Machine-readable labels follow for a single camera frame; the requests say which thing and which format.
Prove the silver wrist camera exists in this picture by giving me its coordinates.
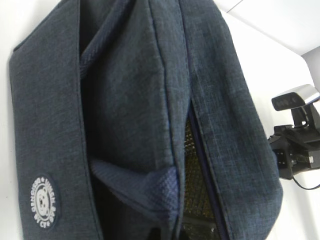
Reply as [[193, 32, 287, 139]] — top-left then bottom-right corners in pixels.
[[271, 84, 320, 111]]

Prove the black cable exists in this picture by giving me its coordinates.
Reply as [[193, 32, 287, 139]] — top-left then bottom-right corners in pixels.
[[292, 174, 320, 191]]

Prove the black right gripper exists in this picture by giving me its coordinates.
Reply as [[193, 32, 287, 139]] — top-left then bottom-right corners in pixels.
[[268, 104, 320, 180]]

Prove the dark blue lunch bag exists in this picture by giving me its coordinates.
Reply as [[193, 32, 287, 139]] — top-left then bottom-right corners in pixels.
[[9, 0, 283, 240]]

